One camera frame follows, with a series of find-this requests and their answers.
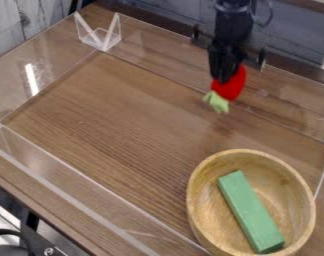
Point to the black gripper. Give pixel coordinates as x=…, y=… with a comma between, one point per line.
x=236, y=54

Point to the red plush radish green leaves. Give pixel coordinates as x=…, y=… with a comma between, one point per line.
x=224, y=93

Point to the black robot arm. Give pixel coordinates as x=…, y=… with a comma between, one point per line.
x=228, y=42

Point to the wooden bowl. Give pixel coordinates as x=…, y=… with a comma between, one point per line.
x=282, y=189

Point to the green rectangular block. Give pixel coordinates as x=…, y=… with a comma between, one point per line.
x=255, y=220

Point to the clear acrylic corner bracket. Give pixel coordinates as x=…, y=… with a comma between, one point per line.
x=100, y=38

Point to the clear acrylic enclosure wall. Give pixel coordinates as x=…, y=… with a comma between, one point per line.
x=105, y=129

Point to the black metal table frame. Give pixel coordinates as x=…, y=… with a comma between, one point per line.
x=47, y=240

